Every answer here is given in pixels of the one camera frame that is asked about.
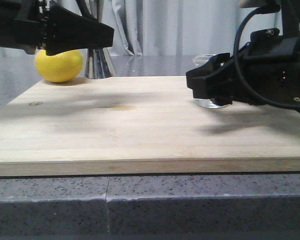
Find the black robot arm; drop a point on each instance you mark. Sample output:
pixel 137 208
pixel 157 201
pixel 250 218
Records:
pixel 290 16

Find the yellow lemon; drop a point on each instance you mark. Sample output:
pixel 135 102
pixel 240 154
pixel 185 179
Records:
pixel 58 68

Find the wooden cutting board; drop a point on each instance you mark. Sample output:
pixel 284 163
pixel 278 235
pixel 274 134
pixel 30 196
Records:
pixel 140 125

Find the clear glass beaker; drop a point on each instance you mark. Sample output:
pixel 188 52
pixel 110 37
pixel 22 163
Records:
pixel 199 61

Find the grey curtain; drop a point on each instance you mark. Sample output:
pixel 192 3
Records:
pixel 171 27

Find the steel double jigger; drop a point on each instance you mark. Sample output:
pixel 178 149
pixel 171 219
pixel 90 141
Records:
pixel 98 61

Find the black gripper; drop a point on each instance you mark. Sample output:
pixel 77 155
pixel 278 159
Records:
pixel 29 25
pixel 268 68

